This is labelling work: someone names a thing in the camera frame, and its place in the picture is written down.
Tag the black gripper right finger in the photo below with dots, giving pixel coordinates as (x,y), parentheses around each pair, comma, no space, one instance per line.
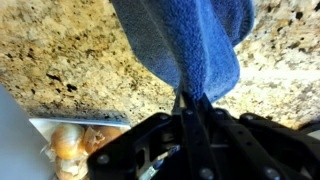
(240,140)

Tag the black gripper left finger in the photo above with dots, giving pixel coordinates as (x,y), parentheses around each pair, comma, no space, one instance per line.
(193,133)

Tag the blue terry towel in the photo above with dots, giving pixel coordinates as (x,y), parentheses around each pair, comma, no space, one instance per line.
(193,43)

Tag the yellow onion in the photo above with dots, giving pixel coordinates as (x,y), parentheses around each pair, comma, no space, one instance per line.
(100,136)
(71,168)
(66,140)

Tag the white rectangular plate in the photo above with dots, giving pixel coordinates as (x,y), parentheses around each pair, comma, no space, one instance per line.
(43,125)

